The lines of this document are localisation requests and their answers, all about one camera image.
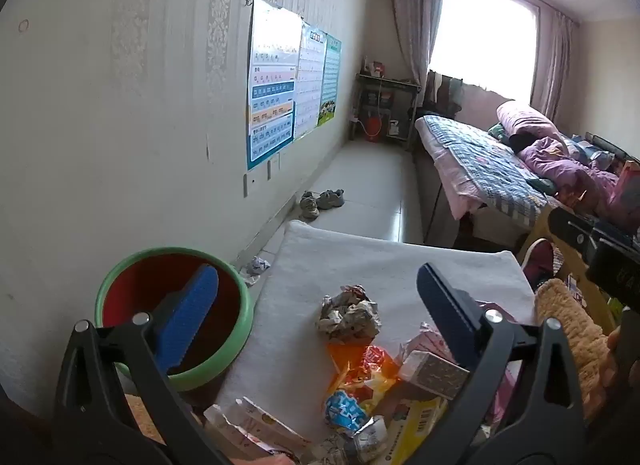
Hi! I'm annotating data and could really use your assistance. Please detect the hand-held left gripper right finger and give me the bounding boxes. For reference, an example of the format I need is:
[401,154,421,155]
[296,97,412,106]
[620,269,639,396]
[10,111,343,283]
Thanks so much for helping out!
[400,262,586,465]

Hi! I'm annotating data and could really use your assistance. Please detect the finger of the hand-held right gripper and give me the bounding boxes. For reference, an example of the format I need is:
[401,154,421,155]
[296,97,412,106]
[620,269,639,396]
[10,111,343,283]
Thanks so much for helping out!
[547,206,598,248]

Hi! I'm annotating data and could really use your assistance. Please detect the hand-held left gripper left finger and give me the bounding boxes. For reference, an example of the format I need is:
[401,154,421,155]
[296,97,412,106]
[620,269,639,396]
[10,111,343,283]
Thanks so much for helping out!
[52,264,236,465]

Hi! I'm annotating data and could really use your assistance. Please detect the red bin with green rim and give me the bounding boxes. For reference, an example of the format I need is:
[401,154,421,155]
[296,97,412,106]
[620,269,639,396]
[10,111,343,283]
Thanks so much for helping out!
[95,246,255,392]

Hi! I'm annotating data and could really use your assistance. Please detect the white and blue milk carton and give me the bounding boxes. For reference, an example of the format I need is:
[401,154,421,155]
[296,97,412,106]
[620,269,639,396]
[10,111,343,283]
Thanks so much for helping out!
[397,350,471,401]

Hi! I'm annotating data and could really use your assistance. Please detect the yellow snack wrapper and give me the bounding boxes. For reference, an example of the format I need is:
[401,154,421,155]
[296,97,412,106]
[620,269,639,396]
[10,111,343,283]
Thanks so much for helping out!
[385,397,448,465]

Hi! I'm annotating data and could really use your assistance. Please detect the maroon slipper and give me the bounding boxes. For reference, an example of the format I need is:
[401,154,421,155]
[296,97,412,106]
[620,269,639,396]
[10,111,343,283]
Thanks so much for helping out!
[522,239,553,292]

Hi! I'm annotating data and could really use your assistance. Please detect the purple jacket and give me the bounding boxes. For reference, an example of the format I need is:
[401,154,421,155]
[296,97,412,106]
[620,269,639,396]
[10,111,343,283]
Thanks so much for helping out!
[520,137,621,216]

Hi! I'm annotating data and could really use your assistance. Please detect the orange plush blanket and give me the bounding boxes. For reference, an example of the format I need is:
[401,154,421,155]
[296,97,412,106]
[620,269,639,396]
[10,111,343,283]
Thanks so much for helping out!
[120,277,618,446]

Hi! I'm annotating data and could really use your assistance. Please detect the crumpled printed paper ball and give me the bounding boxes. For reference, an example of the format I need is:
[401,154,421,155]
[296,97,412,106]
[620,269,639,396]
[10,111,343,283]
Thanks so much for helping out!
[316,285,382,343]

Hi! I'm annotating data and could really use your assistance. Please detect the orange snack wrapper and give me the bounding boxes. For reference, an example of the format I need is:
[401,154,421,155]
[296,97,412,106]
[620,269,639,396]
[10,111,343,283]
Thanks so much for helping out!
[326,342,401,413]

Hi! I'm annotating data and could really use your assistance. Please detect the white towel mat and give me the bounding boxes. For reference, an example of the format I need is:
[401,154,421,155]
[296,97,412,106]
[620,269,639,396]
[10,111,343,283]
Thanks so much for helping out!
[202,220,538,461]

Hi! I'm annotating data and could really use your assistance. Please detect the pink pillow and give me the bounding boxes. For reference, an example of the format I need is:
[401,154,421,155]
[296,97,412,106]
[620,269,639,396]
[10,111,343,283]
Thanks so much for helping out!
[496,101,566,146]

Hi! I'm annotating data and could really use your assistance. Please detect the bed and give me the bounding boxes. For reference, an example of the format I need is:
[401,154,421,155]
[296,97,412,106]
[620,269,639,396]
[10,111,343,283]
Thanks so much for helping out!
[414,115,640,251]

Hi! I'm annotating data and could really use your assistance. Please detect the pink and white carton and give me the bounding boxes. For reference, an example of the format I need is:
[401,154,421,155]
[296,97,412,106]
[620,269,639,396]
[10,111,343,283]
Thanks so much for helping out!
[205,396,313,461]

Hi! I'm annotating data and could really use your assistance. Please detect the blue and white wrapper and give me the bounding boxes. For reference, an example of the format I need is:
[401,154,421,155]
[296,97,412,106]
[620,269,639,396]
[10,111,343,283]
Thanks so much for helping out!
[324,390,371,433]

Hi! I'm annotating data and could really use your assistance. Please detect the pale purple curtain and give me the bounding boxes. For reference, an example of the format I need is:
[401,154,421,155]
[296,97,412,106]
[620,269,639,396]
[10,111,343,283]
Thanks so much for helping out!
[530,7,574,120]
[390,0,447,90]

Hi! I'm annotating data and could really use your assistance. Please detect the dark hanging clothes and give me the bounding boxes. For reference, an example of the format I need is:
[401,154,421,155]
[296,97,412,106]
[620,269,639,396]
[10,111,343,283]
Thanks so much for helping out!
[425,70,503,118]

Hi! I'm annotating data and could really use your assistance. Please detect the bright window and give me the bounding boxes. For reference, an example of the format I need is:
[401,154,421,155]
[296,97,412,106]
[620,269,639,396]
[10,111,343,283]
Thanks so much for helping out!
[429,0,541,106]

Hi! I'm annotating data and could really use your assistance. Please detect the metal shelf table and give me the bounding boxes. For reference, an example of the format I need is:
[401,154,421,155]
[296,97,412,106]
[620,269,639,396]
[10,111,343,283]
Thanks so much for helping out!
[352,72,424,150]

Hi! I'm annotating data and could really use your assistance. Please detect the light wooden frame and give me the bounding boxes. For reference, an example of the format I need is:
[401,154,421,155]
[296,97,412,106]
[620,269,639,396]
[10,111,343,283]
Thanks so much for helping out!
[517,205,621,336]

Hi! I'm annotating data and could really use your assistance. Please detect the green chart wall poster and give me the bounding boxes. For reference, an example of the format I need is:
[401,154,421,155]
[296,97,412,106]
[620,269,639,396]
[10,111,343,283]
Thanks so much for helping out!
[316,32,342,127]

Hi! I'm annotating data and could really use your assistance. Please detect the white chart wall poster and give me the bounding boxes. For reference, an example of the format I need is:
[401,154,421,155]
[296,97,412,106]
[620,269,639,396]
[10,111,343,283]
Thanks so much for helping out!
[294,22,328,140]

